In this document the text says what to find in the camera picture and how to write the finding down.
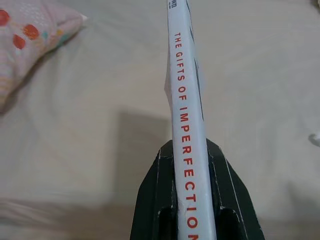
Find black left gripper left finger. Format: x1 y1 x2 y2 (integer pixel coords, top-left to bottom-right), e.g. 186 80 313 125
129 139 181 240

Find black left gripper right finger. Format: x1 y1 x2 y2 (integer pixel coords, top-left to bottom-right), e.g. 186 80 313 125
205 139 266 240

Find white book blue letters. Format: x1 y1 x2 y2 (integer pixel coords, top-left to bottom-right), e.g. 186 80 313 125
162 0 219 240

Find pink patterned pillow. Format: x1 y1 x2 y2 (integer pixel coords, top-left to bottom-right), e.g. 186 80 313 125
0 0 89 114

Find cream sheeted bed mattress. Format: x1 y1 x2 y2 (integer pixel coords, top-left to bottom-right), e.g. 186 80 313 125
0 0 320 240

